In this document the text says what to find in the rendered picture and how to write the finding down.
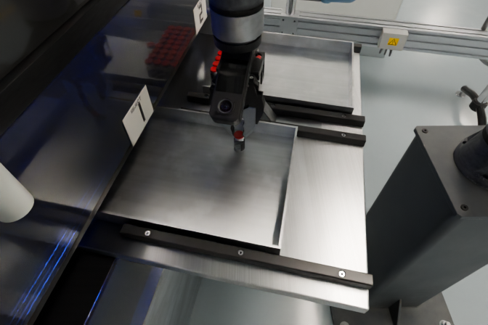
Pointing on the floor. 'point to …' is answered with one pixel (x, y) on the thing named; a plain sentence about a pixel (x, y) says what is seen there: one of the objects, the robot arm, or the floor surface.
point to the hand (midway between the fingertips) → (237, 133)
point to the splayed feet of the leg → (474, 104)
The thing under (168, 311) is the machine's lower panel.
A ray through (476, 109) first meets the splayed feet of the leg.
